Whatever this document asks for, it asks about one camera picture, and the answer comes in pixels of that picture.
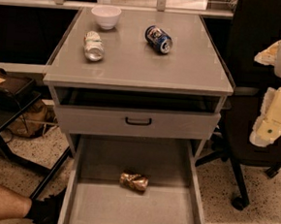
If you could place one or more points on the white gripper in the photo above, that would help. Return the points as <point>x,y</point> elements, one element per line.
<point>267,128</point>

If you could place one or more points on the crushed orange can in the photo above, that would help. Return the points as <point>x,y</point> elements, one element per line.
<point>134,181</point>

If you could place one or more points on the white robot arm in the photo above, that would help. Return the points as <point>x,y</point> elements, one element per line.
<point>267,127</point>

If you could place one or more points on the closed grey upper drawer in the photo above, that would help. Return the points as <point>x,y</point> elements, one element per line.
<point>110,121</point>

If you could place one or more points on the blue soda can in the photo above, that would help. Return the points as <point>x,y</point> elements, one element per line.
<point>158,39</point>

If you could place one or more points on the grey drawer cabinet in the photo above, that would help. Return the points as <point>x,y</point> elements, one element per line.
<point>132,75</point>

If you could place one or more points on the crushed white silver can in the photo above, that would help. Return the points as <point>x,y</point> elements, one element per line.
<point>93,47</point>

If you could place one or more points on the open grey middle drawer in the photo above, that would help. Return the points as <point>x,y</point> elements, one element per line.
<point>95,195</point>

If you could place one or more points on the black office chair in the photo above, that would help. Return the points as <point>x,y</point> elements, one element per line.
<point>255,25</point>

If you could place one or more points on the white bowl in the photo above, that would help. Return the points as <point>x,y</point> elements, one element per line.
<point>106,16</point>

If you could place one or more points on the brown bag on floor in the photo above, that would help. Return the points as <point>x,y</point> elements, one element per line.
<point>33,123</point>

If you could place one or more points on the brown box on table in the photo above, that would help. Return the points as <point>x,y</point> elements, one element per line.
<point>15,85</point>

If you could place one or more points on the black side table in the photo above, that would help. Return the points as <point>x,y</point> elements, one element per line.
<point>12,107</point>

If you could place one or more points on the black shoe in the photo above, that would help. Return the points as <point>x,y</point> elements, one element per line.
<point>46,211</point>

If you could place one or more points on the black drawer handle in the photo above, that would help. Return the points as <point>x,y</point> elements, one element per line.
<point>137,121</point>

